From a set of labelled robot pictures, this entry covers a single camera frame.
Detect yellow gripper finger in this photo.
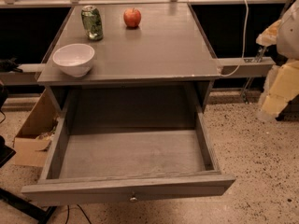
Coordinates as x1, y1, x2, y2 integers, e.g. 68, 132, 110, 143
257, 59, 299, 121
256, 20, 281, 47

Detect green soda can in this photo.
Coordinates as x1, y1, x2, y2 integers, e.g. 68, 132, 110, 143
81, 5, 104, 40

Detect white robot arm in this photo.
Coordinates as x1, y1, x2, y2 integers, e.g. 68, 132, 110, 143
256, 0, 299, 121

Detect grey cabinet with top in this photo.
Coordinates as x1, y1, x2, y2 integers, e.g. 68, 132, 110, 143
38, 3, 220, 107

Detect silver drawer knob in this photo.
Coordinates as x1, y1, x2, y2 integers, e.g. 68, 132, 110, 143
129, 194, 138, 203

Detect open grey top drawer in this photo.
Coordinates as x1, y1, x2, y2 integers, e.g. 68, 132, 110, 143
21, 87, 236, 207

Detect metal diagonal strut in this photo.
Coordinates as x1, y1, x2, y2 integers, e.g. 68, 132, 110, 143
239, 46, 269, 105

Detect red apple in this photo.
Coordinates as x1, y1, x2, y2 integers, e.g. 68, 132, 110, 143
123, 7, 141, 28

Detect white bowl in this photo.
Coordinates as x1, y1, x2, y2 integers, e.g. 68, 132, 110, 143
52, 44, 95, 77

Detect cardboard box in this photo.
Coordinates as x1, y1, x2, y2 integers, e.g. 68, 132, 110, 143
14, 91, 58, 167

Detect black stand base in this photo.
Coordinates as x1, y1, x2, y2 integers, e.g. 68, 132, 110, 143
0, 135, 56, 224

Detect white cable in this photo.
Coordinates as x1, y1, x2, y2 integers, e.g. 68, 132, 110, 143
220, 0, 249, 78

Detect black floor cables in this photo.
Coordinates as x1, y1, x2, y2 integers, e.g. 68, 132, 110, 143
64, 204, 93, 224

